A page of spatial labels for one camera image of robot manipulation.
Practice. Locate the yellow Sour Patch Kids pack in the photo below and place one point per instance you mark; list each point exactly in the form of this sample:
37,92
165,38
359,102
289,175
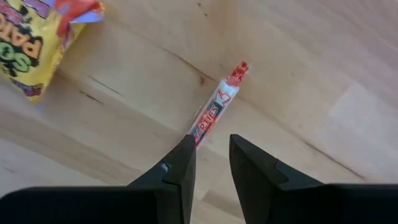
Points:
37,46

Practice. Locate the Smarties candy roll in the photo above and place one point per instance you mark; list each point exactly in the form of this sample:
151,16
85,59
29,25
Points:
217,105

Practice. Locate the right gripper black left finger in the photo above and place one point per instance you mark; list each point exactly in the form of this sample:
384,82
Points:
178,174

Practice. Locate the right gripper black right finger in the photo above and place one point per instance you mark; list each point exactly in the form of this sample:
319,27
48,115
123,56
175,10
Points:
255,180

